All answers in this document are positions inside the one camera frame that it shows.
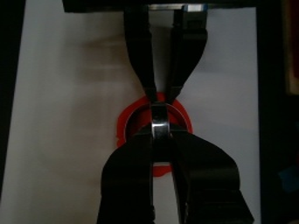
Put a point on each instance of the round metal dough cutter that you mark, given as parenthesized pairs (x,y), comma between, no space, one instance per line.
(158,119)

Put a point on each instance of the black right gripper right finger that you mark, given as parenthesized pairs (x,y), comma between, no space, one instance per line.
(209,180)

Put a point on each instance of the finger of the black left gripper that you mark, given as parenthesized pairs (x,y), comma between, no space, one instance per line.
(186,52)
(140,52)

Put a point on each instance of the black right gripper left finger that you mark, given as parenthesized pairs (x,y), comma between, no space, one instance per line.
(125,180)

